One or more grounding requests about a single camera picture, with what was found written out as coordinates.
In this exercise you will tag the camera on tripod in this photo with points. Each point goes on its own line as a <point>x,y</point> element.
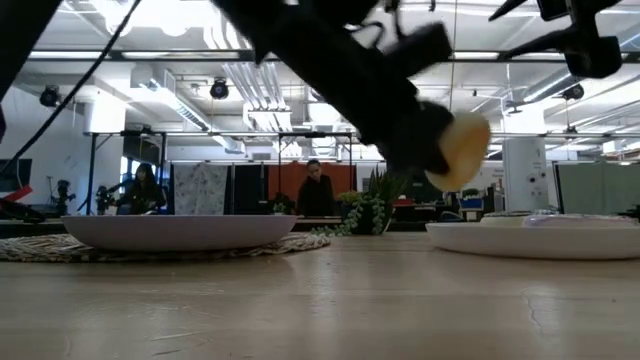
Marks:
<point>62,192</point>
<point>103,197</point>

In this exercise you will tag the blue storage bin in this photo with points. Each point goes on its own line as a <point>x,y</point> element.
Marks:
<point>471,203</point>

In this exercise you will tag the patterned grey curtain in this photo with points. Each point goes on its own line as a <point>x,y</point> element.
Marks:
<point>200,189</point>

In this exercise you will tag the white round plate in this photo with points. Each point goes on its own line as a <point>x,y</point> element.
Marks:
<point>530,242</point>

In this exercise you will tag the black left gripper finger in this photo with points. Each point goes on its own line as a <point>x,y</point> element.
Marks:
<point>415,145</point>

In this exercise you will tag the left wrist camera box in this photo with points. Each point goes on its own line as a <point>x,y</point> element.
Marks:
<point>420,47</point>

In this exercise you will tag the potted succulent plant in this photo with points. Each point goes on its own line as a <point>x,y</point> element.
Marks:
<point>367,212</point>

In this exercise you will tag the white round pillar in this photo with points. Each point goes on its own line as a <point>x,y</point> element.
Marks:
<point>525,175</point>

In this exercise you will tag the orange partition panel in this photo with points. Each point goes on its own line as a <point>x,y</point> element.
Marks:
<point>287,180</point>

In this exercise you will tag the dark wall monitor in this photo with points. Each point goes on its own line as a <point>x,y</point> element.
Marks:
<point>15,175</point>

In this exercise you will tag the woven straw placemat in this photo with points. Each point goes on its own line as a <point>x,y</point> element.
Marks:
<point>40,248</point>

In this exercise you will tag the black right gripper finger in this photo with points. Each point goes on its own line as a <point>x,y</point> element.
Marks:
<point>550,41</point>
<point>550,9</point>

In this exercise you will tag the pale orange glazed donut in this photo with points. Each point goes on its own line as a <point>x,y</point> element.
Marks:
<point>465,150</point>

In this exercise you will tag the person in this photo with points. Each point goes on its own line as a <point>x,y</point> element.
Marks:
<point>315,195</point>
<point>142,192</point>

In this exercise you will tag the grey green partition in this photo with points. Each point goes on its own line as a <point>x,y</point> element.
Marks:
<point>597,187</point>

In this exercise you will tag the black ceiling spotlight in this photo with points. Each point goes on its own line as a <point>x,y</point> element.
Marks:
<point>573,92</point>
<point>50,96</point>
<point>219,90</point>

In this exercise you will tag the lavender round plate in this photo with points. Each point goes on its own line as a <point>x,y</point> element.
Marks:
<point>180,232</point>

